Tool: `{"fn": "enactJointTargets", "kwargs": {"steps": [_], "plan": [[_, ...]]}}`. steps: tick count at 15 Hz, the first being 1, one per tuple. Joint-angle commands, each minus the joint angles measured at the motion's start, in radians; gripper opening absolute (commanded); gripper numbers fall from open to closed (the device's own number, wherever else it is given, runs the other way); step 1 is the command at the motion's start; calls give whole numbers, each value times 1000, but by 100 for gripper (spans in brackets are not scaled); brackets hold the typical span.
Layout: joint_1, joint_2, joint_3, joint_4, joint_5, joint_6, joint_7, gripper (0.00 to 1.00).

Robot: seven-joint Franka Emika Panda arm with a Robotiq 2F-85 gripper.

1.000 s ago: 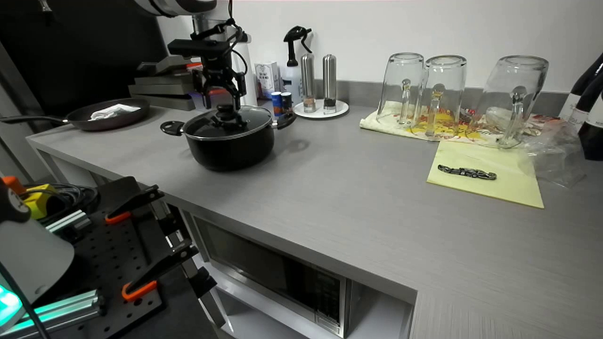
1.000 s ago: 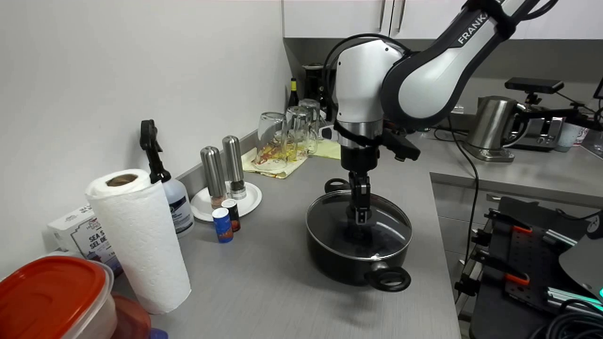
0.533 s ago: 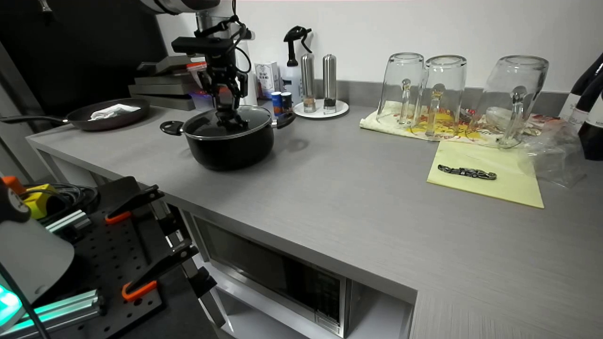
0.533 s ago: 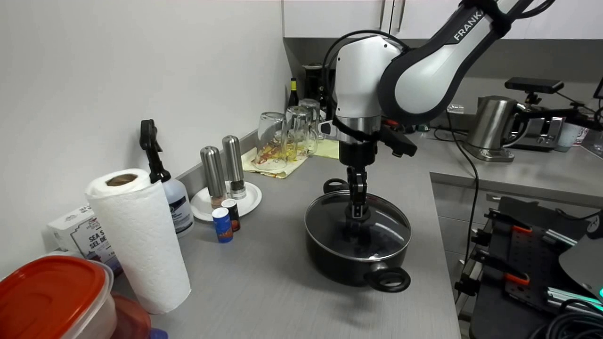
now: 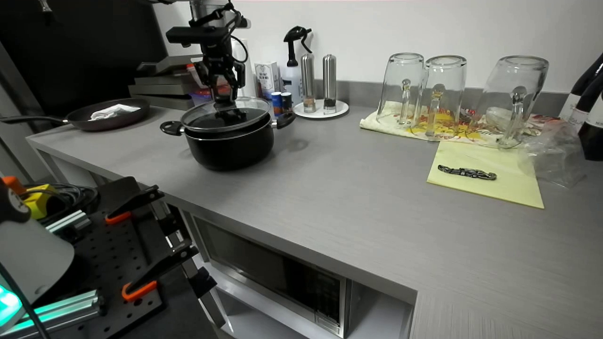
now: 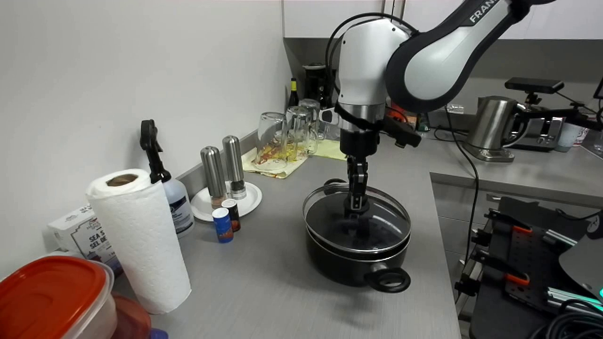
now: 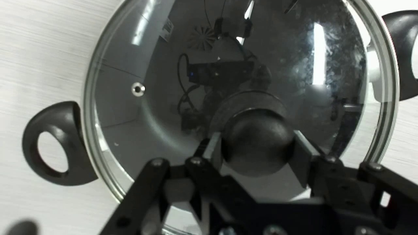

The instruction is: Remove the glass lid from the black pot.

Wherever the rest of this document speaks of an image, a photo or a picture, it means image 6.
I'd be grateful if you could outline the glass pot lid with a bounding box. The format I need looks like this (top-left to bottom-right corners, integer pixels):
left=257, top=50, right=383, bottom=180
left=302, top=185, right=413, bottom=257

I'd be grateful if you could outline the coiled black cable bundle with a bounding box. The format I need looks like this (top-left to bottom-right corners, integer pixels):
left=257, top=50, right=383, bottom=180
left=526, top=300, right=603, bottom=339

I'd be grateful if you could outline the black rounded base plate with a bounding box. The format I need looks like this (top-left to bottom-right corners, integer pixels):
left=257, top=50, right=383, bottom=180
left=558, top=234, right=603, bottom=298

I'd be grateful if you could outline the black clamp with orange handle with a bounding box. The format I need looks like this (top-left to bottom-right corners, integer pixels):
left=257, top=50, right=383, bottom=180
left=473, top=210, right=554, bottom=251
left=455, top=253, right=536, bottom=300

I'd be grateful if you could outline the dark glass bottle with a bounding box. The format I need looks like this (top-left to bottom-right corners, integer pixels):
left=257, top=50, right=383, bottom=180
left=287, top=78, right=302, bottom=112

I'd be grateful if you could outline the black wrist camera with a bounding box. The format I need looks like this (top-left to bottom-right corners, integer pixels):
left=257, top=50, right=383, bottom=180
left=375, top=116, right=424, bottom=151

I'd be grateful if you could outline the white round plate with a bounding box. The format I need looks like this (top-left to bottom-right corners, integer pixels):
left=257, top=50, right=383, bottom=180
left=189, top=180, right=264, bottom=225

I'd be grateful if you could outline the steel grinder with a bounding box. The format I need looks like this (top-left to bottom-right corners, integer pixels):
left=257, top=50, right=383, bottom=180
left=221, top=134, right=249, bottom=202
left=200, top=146, right=228, bottom=210

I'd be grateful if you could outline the small bottle with blue cap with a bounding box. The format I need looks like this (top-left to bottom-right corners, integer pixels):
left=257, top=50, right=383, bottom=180
left=211, top=208, right=236, bottom=246

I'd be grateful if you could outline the small brown bottle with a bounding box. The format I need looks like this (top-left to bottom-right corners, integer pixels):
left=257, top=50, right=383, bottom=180
left=223, top=198, right=244, bottom=234

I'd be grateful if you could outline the white paper towel roll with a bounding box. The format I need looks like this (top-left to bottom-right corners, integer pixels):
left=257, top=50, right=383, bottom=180
left=85, top=168, right=195, bottom=317

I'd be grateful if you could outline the plastic container with red lid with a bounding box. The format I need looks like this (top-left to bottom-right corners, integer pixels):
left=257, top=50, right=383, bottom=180
left=0, top=253, right=119, bottom=339

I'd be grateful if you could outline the yellow patterned cloth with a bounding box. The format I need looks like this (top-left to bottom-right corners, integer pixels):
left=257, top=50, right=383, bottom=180
left=242, top=134, right=349, bottom=183

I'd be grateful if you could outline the clear drinking glass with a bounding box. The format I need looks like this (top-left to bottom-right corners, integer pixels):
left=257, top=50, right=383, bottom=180
left=257, top=110, right=289, bottom=153
left=285, top=104, right=317, bottom=148

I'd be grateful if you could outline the black cooking pot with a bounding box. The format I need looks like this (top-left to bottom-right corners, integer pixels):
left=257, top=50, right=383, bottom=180
left=302, top=178, right=415, bottom=296

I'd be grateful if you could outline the black camera on stand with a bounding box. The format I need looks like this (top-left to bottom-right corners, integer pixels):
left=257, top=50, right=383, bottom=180
left=504, top=76, right=568, bottom=153

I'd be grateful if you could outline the stainless steel kettle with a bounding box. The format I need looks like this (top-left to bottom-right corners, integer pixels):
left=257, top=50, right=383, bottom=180
left=468, top=95, right=534, bottom=165

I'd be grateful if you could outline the black coffee machine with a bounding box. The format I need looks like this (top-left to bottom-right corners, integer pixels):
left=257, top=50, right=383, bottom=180
left=300, top=63, right=338, bottom=110

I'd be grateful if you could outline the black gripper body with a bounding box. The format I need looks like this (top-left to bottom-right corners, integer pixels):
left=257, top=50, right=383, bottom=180
left=340, top=125, right=381, bottom=197

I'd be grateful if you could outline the black perforated breadboard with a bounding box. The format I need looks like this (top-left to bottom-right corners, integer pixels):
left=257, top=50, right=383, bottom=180
left=468, top=195, right=603, bottom=339

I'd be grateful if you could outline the white mug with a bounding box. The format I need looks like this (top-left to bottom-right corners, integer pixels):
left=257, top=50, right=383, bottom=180
left=554, top=121, right=590, bottom=155

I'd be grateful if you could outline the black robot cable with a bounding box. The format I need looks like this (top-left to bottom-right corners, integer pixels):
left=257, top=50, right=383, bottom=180
left=436, top=110, right=483, bottom=272

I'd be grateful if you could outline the white salt box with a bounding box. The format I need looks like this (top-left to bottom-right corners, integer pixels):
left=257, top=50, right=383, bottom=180
left=44, top=204, right=125, bottom=276

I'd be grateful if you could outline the spray bottle with black trigger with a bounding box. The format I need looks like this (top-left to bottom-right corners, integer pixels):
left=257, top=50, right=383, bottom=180
left=138, top=119, right=196, bottom=238

